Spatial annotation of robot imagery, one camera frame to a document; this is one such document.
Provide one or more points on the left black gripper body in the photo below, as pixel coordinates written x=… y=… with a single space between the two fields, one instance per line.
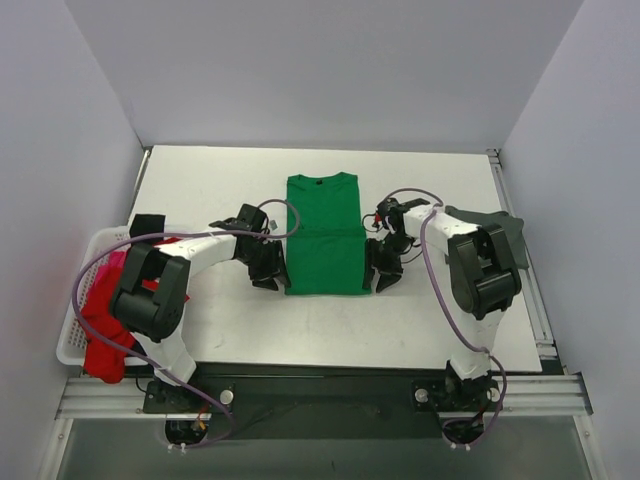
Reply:
x=267 y=261

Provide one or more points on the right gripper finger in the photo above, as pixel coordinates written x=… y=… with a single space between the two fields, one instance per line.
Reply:
x=368 y=277
x=387 y=279

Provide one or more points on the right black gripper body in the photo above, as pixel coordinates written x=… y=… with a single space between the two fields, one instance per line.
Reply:
x=382 y=256

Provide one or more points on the green t shirt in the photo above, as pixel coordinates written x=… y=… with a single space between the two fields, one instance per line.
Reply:
x=326 y=253

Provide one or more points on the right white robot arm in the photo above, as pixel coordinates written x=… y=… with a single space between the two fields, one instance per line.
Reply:
x=471 y=269

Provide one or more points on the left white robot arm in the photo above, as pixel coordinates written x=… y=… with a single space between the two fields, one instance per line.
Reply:
x=218 y=242

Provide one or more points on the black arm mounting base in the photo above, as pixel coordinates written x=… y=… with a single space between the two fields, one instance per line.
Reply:
x=335 y=403

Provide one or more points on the black t shirt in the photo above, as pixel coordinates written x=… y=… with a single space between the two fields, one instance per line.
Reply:
x=147 y=228

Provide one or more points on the folded dark grey t shirt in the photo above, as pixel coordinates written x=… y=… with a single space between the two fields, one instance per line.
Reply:
x=512 y=226

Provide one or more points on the pink t shirt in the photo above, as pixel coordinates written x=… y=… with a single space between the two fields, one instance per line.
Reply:
x=108 y=274

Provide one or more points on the red t shirt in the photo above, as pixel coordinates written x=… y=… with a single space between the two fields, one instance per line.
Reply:
x=102 y=330

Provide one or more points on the white plastic laundry basket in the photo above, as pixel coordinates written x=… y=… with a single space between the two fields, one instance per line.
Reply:
x=72 y=342

